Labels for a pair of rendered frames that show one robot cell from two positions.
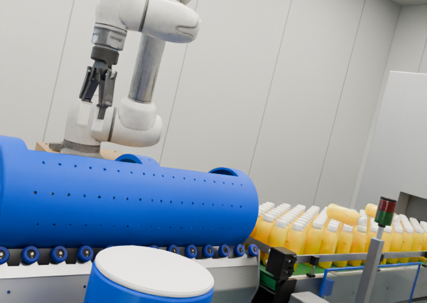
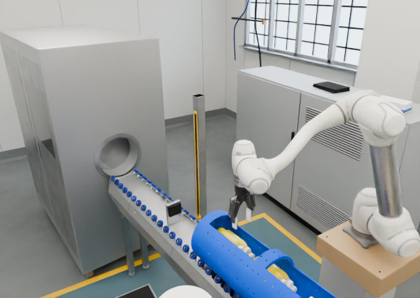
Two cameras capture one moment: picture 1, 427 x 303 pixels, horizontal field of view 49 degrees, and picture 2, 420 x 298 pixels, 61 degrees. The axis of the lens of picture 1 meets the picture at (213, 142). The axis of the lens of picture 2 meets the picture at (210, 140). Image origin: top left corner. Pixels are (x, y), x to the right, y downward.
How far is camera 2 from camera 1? 1.92 m
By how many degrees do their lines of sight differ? 93
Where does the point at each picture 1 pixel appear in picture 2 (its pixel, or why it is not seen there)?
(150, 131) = (387, 243)
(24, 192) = (195, 242)
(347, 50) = not seen: outside the picture
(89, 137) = (357, 225)
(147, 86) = (380, 203)
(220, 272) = not seen: outside the picture
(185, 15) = (244, 177)
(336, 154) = not seen: outside the picture
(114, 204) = (225, 271)
